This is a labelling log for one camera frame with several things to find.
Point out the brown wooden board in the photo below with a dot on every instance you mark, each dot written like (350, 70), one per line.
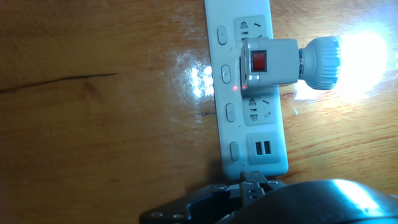
(93, 124)

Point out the white power strip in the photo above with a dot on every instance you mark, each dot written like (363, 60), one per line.
(230, 130)

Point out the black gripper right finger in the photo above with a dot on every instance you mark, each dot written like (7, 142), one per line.
(272, 184)

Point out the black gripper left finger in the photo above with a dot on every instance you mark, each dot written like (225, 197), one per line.
(192, 202)

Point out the white bulb holder with bulb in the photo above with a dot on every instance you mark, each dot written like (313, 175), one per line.
(280, 62)

